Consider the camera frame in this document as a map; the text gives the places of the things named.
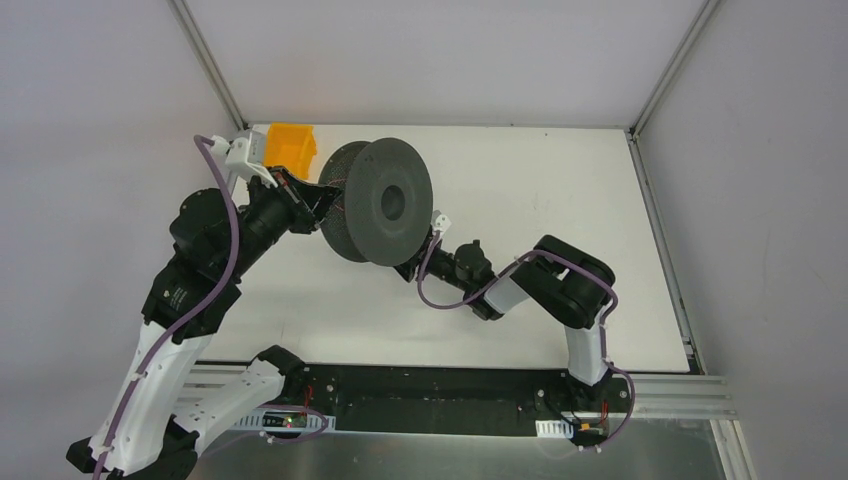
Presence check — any white cable duct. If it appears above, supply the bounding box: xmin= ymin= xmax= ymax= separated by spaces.
xmin=231 ymin=409 xmax=336 ymax=434
xmin=535 ymin=419 xmax=574 ymax=440

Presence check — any right white cable duct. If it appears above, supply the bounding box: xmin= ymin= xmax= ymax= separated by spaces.
xmin=535 ymin=419 xmax=574 ymax=440

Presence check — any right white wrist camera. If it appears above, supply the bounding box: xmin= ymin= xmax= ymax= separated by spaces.
xmin=431 ymin=210 xmax=452 ymax=236

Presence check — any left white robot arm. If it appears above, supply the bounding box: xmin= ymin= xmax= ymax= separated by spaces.
xmin=66 ymin=167 xmax=342 ymax=479

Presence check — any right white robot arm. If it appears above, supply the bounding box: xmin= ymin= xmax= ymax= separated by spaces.
xmin=394 ymin=229 xmax=618 ymax=410

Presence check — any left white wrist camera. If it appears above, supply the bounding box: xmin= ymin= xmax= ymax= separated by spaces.
xmin=224 ymin=129 xmax=277 ymax=188

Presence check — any left white cable duct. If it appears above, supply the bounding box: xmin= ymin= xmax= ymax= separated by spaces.
xmin=231 ymin=409 xmax=336 ymax=434

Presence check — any orange plastic bin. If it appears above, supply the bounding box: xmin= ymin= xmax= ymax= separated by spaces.
xmin=263 ymin=122 xmax=317 ymax=180

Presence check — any black cable spool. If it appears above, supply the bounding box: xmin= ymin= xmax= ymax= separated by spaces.
xmin=319 ymin=137 xmax=434 ymax=267

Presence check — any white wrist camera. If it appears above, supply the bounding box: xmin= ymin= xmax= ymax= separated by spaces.
xmin=431 ymin=210 xmax=452 ymax=236
xmin=224 ymin=129 xmax=277 ymax=188

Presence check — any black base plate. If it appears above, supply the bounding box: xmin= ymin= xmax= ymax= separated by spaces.
xmin=272 ymin=364 xmax=632 ymax=437

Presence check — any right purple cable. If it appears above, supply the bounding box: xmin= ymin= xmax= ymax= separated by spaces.
xmin=415 ymin=231 xmax=637 ymax=446

